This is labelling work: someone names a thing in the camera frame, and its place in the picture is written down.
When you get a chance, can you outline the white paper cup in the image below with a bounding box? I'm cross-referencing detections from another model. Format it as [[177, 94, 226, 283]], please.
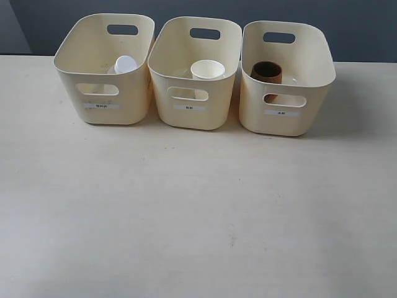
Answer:
[[185, 59, 226, 101]]

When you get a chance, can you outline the brown wooden cup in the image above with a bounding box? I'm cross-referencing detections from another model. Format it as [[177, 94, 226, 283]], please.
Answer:
[[250, 61, 283, 84]]

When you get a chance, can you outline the clear plastic bottle white cap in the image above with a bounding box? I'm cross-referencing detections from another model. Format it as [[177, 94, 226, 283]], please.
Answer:
[[92, 55, 139, 96]]

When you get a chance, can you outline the middle cream plastic bin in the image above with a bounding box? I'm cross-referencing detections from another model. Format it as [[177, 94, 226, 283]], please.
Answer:
[[148, 16, 242, 130]]

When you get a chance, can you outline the cream plastic bin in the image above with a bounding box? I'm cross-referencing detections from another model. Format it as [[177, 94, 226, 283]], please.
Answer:
[[53, 13, 155, 125], [148, 16, 242, 130], [239, 20, 336, 137]]

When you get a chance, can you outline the right cream plastic bin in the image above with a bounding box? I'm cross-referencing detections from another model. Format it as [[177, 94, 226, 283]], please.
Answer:
[[239, 20, 336, 137]]

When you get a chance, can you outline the left cream plastic bin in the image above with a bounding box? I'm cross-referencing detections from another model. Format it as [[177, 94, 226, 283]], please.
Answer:
[[53, 13, 155, 125]]

